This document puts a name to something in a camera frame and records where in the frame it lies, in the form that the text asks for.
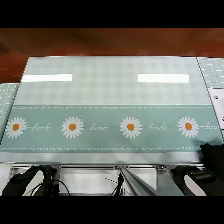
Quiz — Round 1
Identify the silver frame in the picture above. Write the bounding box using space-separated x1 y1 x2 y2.
0 86 224 197

